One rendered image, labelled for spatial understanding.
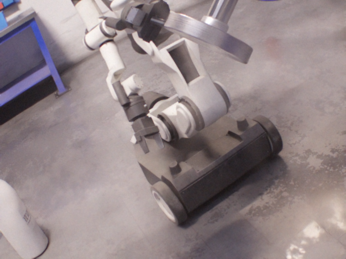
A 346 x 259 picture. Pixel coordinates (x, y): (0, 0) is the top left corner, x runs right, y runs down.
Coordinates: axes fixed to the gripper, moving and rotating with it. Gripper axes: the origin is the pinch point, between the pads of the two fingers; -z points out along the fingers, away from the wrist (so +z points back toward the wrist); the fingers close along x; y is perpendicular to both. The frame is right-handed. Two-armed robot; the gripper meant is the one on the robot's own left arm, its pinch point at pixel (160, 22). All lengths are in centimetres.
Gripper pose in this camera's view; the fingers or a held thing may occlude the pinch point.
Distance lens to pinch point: 123.2
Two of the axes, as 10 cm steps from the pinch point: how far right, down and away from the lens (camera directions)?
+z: -4.9, -3.4, 8.0
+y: -7.7, -2.7, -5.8
